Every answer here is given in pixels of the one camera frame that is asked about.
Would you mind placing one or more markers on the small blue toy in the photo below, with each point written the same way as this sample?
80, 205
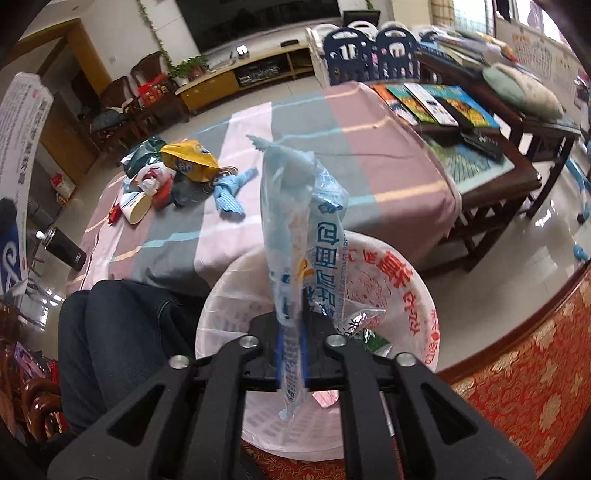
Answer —
581, 253

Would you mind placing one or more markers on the dark wooden coffee table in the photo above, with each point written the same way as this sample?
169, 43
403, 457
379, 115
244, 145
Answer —
517, 180

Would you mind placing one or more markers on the row of picture books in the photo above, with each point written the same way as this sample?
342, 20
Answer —
443, 106

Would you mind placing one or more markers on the pink grey striped tablecloth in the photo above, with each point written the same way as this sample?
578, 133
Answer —
323, 161

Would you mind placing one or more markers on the white red-print liner bag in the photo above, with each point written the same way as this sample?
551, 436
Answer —
408, 295

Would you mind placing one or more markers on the hanging green vine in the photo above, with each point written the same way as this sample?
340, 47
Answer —
154, 32

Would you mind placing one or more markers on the red gift box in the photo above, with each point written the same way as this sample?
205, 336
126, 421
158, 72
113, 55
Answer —
154, 90

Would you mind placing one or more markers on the wooden door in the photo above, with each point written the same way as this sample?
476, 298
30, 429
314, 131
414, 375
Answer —
69, 115

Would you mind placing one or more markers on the potted green plant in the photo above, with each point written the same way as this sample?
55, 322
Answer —
187, 69

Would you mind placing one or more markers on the green snack wrapper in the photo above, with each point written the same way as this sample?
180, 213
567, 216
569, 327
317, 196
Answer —
377, 344

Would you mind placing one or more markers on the white plastic fence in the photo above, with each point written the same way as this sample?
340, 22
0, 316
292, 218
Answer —
318, 46

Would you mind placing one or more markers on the red and white plastic bag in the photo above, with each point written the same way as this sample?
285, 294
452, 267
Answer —
154, 177

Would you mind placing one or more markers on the person's legs in jeans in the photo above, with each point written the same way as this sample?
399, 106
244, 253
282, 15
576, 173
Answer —
134, 332

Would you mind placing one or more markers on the pink paper scrap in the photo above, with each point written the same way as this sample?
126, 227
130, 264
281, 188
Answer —
325, 399

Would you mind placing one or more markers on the blue and white bag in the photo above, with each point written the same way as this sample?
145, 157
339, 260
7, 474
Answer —
9, 258

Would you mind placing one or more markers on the red gold floral sofa cover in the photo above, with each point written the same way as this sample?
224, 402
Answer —
531, 369

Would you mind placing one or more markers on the white printed box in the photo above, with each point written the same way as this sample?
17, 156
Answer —
23, 138

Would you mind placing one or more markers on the white plastic wastebasket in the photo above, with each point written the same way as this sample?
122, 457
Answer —
221, 323

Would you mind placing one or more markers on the person's left leg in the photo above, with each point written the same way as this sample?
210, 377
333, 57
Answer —
71, 332

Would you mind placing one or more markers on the pale green round cushion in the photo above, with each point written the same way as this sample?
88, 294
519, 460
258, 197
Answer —
521, 90

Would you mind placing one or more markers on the white paper cup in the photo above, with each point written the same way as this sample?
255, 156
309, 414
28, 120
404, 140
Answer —
134, 207

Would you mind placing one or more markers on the white wall chart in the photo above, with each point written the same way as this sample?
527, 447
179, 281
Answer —
540, 55

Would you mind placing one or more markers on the pile of books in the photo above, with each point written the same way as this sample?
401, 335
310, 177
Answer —
461, 46

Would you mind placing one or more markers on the yellow snack bag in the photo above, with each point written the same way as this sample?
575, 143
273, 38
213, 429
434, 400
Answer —
189, 154

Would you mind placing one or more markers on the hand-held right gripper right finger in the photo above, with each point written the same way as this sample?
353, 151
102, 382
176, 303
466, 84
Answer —
304, 357

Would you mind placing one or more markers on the dark coat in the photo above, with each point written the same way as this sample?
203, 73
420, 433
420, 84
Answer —
108, 120

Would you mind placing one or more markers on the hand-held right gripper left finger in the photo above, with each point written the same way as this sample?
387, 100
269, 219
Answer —
278, 355

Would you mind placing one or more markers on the dark grey pouch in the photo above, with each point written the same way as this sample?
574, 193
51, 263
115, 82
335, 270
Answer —
189, 193

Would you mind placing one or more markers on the large black television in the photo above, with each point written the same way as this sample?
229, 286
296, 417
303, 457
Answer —
258, 18

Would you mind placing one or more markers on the blue crumpled cloth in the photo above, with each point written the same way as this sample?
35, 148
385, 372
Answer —
228, 196

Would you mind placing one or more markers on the navy plastic fence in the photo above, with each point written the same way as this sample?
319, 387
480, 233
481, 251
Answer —
369, 60

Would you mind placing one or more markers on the dark wooden chair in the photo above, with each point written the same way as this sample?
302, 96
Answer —
154, 69
115, 99

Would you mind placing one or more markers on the black router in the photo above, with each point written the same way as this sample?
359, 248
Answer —
290, 44

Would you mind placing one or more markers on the red packet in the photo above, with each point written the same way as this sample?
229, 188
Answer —
162, 198

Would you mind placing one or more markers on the white and red sack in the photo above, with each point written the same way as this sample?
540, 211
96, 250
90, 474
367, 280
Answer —
63, 184

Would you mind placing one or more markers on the black thermos bottle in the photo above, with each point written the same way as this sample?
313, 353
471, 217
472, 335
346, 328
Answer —
64, 249

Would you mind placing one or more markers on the small silver desk device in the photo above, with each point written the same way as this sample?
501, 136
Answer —
242, 51

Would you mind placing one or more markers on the wooden armrest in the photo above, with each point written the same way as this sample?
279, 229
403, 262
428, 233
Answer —
41, 410

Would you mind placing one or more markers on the blue plastic toy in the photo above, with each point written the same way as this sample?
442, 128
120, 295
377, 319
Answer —
579, 173

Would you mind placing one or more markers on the dark wooden side table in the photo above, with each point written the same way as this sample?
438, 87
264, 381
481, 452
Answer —
540, 124

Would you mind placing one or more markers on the clear blue-print bread wrapper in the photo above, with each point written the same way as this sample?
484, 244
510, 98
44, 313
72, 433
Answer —
286, 230

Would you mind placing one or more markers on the dark green paper bag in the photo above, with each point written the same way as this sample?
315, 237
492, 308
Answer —
145, 150

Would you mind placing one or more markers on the small red wrapper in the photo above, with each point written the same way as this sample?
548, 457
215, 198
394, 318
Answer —
114, 213

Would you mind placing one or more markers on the yellow wooden television cabinet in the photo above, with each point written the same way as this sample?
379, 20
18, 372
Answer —
207, 85

